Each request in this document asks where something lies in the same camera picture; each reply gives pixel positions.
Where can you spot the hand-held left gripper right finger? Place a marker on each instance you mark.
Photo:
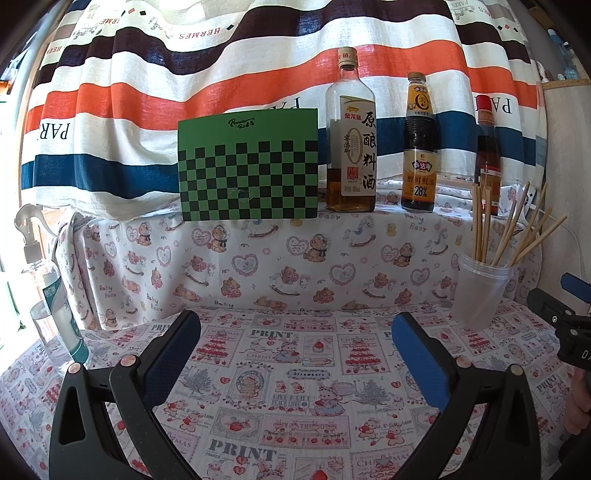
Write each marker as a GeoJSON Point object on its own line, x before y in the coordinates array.
{"type": "Point", "coordinates": [420, 360]}

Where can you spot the person's right hand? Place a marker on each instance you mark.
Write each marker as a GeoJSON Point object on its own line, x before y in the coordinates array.
{"type": "Point", "coordinates": [579, 406]}

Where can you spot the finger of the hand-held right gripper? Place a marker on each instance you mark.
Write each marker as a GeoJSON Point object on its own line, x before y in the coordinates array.
{"type": "Point", "coordinates": [577, 286]}
{"type": "Point", "coordinates": [547, 307]}

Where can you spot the bear print cloth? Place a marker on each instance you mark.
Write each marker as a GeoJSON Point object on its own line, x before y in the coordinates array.
{"type": "Point", "coordinates": [277, 258]}

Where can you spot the red cap sauce bottle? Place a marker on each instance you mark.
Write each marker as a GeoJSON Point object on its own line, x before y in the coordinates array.
{"type": "Point", "coordinates": [487, 157]}

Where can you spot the bunch of chopsticks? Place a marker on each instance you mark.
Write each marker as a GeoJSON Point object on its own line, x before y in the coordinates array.
{"type": "Point", "coordinates": [486, 221]}

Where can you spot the clear cooking wine bottle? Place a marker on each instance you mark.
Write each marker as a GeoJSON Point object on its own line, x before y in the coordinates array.
{"type": "Point", "coordinates": [351, 157]}

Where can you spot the red print tablecloth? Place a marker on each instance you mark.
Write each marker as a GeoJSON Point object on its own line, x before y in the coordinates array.
{"type": "Point", "coordinates": [286, 369]}

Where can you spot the beige board with sticker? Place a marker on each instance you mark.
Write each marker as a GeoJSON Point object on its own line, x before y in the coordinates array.
{"type": "Point", "coordinates": [568, 161]}

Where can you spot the clear plastic cup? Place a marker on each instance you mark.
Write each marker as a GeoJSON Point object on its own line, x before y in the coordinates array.
{"type": "Point", "coordinates": [480, 295]}

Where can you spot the clear spray bottle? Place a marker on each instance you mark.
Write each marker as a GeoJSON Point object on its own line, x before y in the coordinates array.
{"type": "Point", "coordinates": [55, 314]}

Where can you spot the green checkered box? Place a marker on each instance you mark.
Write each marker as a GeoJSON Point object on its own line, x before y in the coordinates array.
{"type": "Point", "coordinates": [249, 175]}

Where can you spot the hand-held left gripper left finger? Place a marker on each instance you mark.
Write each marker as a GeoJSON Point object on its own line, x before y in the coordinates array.
{"type": "Point", "coordinates": [168, 364]}

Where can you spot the dark soy sauce bottle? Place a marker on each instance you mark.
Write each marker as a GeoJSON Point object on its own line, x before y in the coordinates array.
{"type": "Point", "coordinates": [418, 152]}

